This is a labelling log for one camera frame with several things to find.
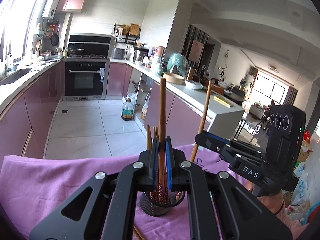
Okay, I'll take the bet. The dark wooden chopstick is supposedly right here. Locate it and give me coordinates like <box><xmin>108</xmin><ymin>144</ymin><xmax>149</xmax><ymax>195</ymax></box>
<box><xmin>133</xmin><ymin>225</ymin><xmax>145</xmax><ymax>240</ymax></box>

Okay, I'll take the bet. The right hand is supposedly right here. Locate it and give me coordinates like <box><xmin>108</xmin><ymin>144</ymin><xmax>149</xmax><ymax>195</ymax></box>
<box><xmin>257</xmin><ymin>192</ymin><xmax>284</xmax><ymax>215</ymax></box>

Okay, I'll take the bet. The black mesh utensil cup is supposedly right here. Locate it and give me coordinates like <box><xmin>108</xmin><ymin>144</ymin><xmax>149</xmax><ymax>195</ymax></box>
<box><xmin>139</xmin><ymin>191</ymin><xmax>185</xmax><ymax>217</ymax></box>

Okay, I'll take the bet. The pink floral tablecloth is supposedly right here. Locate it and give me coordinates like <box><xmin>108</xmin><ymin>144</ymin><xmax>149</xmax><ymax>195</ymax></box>
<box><xmin>0</xmin><ymin>143</ymin><xmax>251</xmax><ymax>240</ymax></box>

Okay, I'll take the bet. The plastic oil bottle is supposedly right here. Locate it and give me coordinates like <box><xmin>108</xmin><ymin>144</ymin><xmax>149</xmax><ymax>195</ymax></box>
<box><xmin>121</xmin><ymin>98</ymin><xmax>135</xmax><ymax>121</ymax></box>

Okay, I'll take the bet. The pink kettle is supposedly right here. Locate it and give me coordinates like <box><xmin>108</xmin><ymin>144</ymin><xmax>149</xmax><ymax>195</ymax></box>
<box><xmin>154</xmin><ymin>46</ymin><xmax>165</xmax><ymax>59</ymax></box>

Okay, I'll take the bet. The black built-in oven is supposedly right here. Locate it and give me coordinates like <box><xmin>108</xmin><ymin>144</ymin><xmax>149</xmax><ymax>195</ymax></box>
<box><xmin>63</xmin><ymin>59</ymin><xmax>110</xmax><ymax>101</ymax></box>

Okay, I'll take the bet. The black range hood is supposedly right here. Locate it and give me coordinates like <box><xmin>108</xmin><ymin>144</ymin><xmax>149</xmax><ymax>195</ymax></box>
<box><xmin>67</xmin><ymin>34</ymin><xmax>113</xmax><ymax>59</ymax></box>

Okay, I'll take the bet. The black frying pan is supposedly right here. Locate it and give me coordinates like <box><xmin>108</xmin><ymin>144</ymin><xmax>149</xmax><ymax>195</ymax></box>
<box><xmin>50</xmin><ymin>34</ymin><xmax>59</xmax><ymax>47</ymax></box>

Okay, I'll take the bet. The white water heater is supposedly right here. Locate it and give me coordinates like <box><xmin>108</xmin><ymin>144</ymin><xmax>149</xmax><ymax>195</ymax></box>
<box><xmin>42</xmin><ymin>0</ymin><xmax>59</xmax><ymax>20</ymax></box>

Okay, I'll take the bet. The window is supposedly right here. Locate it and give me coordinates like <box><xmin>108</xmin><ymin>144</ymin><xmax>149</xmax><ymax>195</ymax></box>
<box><xmin>1</xmin><ymin>0</ymin><xmax>37</xmax><ymax>62</ymax></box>

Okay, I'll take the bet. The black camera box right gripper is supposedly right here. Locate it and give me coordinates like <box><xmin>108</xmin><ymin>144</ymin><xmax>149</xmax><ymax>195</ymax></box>
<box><xmin>266</xmin><ymin>105</ymin><xmax>306</xmax><ymax>178</ymax></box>

